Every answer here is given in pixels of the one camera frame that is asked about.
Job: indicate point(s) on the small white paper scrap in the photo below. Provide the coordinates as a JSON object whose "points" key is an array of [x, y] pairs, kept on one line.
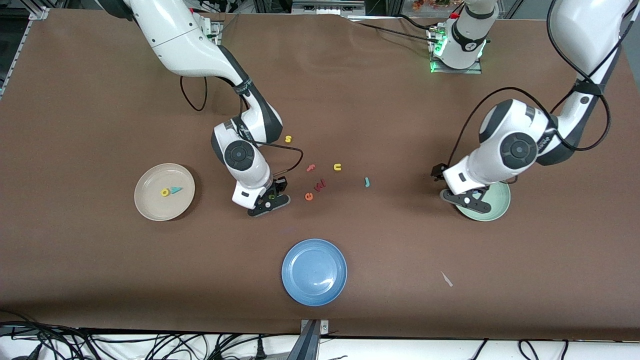
{"points": [[447, 279]]}

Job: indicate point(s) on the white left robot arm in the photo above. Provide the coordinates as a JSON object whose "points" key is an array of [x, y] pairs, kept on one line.
{"points": [[500, 165]]}

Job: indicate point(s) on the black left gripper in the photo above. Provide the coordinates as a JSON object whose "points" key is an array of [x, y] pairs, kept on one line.
{"points": [[438, 171]]}

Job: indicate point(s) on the aluminium frame profile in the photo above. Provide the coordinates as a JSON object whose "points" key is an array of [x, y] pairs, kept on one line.
{"points": [[21, 46]]}

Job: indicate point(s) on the blue plate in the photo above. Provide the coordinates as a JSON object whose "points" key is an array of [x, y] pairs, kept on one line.
{"points": [[314, 272]]}

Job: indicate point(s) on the beige brown plate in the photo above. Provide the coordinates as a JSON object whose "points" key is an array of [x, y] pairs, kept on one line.
{"points": [[152, 206]]}

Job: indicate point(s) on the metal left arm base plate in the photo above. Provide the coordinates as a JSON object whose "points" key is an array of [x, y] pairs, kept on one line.
{"points": [[457, 71]]}

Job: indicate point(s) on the grey background device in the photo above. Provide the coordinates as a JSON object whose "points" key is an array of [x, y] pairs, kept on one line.
{"points": [[327, 7]]}

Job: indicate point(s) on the dark grey metal pole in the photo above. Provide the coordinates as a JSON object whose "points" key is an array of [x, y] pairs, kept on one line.
{"points": [[306, 345]]}

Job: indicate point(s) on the orange background flowers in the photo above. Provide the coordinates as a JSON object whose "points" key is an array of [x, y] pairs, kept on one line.
{"points": [[430, 4]]}

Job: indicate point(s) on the small metal clamp bracket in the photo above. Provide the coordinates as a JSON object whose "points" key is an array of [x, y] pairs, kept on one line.
{"points": [[324, 327]]}

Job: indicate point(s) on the dark red letter w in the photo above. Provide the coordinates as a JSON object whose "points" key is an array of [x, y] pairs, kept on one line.
{"points": [[320, 185]]}

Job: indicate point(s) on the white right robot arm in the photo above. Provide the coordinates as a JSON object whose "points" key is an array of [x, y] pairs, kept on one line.
{"points": [[185, 45]]}

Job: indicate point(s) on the light green plate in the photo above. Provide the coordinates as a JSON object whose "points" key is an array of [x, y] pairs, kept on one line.
{"points": [[500, 206]]}

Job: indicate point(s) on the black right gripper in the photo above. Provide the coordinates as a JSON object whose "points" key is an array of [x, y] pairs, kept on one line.
{"points": [[278, 187]]}

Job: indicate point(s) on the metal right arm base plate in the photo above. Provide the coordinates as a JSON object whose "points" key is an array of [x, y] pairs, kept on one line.
{"points": [[216, 27]]}

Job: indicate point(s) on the brown table cover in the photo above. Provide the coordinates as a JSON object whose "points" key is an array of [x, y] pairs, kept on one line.
{"points": [[320, 90]]}

